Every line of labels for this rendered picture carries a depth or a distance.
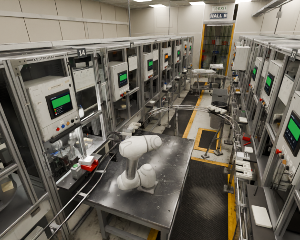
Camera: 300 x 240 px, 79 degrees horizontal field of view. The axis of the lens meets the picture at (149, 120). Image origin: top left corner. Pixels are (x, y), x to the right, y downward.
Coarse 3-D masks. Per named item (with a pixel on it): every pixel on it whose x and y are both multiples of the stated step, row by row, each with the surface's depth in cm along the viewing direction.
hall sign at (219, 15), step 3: (219, 12) 800; (222, 12) 796; (225, 12) 792; (210, 15) 816; (213, 15) 812; (216, 15) 808; (219, 15) 804; (222, 15) 800; (225, 15) 796; (210, 18) 820; (213, 18) 816; (216, 18) 812; (219, 18) 808; (222, 18) 804; (225, 18) 801
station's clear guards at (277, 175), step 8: (280, 160) 140; (280, 168) 138; (272, 176) 152; (280, 176) 135; (272, 184) 149; (280, 184) 133; (288, 184) 121; (272, 192) 146; (280, 192) 131; (288, 192) 119; (272, 200) 144; (280, 200) 129; (272, 208) 141; (280, 208) 127
